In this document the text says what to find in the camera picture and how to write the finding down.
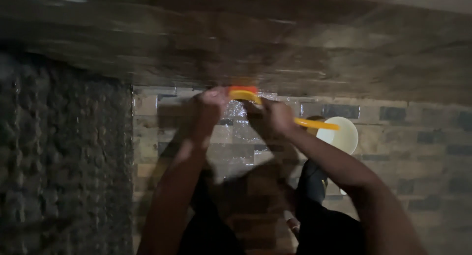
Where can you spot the clear plastic sheet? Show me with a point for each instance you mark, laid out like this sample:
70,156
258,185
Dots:
236,144

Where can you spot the person's left hand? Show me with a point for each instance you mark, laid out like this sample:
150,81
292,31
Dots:
206,111

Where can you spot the dark rough mat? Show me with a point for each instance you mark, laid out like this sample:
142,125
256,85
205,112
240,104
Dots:
62,155

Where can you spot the person's left fingers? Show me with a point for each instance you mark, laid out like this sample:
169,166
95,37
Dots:
218,96

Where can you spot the person's right fingers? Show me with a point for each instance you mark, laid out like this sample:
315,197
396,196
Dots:
256,109

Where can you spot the person's black trousers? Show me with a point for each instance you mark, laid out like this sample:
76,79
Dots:
295,218

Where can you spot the person's right hand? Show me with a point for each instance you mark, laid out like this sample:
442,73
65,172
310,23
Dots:
274,117

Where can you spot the yellow plastic brush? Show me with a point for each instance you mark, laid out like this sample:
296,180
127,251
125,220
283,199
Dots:
254,98

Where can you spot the white plastic bowl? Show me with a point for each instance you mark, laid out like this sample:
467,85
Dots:
341,137

